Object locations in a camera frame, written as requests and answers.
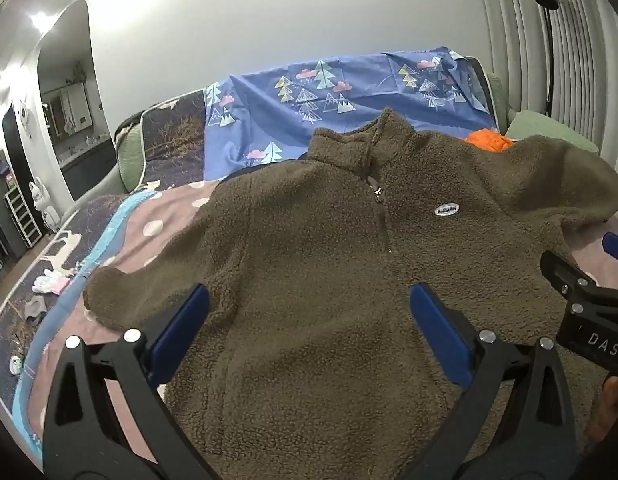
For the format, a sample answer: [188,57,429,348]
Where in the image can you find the orange puffer jacket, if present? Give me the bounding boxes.
[464,129,514,152]

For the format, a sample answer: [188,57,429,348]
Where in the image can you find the small grey cloth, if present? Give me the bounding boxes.
[23,296,50,326]

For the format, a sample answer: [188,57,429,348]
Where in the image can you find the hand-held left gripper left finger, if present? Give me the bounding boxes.
[43,282,220,480]

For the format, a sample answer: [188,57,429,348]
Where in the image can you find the dark deer-print blanket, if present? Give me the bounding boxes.
[0,89,212,461]

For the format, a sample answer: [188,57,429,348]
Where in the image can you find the pink polka-dot blanket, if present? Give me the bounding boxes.
[39,180,618,461]

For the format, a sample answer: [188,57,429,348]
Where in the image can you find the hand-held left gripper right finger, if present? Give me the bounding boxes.
[409,282,580,480]

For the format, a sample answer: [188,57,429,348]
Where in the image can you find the white gloves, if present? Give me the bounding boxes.
[33,269,60,295]

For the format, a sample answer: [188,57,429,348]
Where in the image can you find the wall mirror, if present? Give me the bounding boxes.
[41,82,92,136]

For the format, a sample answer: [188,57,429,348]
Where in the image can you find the white pleated curtain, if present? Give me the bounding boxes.
[474,0,618,171]

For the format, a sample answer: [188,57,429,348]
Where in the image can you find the brown fleece jacket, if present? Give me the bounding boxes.
[83,107,618,480]

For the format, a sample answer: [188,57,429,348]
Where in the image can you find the person's right hand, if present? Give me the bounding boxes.
[601,377,618,441]

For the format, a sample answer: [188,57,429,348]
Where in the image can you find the white animal statue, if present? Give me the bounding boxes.
[29,180,62,233]

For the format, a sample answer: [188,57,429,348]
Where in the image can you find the white shelf rack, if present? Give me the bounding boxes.
[4,175,42,248]

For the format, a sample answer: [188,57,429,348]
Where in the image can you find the blue tree-print sheet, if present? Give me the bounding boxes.
[203,46,500,181]

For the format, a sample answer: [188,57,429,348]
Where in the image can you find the dark vanity cabinet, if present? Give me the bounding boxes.
[59,137,117,201]

